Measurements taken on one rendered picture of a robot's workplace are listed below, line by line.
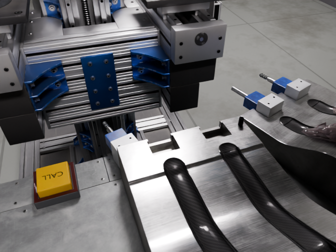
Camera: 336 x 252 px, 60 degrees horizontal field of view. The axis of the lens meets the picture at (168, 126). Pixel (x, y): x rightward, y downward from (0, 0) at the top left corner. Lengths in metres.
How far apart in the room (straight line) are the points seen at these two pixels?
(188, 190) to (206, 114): 1.58
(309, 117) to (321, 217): 0.30
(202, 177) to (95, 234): 0.21
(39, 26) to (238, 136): 0.63
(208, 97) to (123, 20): 1.40
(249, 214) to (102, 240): 0.25
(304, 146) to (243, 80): 1.87
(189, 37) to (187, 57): 0.05
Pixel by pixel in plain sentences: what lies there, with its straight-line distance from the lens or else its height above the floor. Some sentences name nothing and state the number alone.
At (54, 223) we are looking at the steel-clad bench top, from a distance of 0.58.
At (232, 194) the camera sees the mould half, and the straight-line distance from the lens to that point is 0.49.
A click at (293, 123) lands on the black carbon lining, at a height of 0.85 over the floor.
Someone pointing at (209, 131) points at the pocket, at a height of 0.87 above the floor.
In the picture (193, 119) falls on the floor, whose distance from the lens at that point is 1.99.
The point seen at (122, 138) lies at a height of 0.85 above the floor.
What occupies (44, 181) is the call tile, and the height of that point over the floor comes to 0.84.
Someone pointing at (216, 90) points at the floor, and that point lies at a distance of 2.29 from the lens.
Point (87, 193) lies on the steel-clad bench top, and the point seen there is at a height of 0.80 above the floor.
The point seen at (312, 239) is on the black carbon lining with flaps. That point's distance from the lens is 0.45.
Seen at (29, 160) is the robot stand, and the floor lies 0.23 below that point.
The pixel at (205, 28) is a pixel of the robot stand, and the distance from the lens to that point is 0.74.
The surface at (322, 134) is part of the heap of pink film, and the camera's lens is 0.64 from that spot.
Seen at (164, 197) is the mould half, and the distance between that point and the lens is 0.47.
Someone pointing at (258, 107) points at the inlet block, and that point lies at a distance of 0.70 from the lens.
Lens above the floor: 1.27
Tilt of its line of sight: 41 degrees down
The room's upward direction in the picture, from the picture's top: straight up
